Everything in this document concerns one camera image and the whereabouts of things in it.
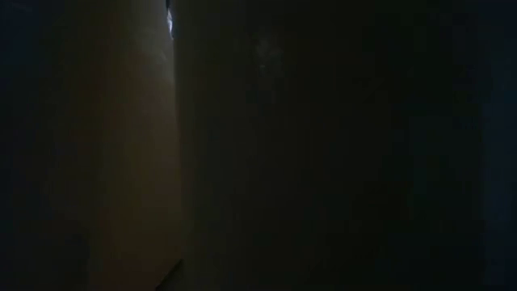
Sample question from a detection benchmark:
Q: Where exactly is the white plastic storage bin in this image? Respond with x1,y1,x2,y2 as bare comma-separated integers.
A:
0,0,185,291
171,0,517,291

